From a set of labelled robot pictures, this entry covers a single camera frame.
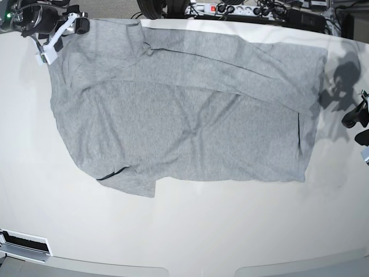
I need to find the black power adapter box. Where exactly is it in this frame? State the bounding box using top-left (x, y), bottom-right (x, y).
top-left (285, 9), bottom-right (326, 33)

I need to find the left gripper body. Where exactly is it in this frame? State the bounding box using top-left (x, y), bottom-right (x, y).
top-left (359, 89), bottom-right (369, 128)

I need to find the black wheel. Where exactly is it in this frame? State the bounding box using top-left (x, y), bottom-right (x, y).
top-left (137, 0), bottom-right (190, 20)

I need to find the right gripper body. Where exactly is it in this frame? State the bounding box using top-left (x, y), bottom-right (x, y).
top-left (17, 4), bottom-right (75, 37)

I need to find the white slotted bracket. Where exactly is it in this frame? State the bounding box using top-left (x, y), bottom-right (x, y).
top-left (1, 229), bottom-right (54, 264)

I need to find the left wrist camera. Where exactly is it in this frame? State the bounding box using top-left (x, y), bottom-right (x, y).
top-left (361, 147), bottom-right (369, 165)

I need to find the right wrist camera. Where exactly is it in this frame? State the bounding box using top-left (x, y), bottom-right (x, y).
top-left (36, 48), bottom-right (58, 65)

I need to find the grey t-shirt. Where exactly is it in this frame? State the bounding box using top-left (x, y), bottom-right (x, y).
top-left (48, 20), bottom-right (327, 197)

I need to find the white power strip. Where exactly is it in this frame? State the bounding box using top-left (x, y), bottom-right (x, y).
top-left (184, 2), bottom-right (287, 20)

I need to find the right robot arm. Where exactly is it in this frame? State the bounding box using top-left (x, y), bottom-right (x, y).
top-left (1, 0), bottom-right (90, 39)

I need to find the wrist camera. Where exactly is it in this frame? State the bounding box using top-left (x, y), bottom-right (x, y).
top-left (36, 48), bottom-right (58, 65)
top-left (361, 147), bottom-right (369, 165)

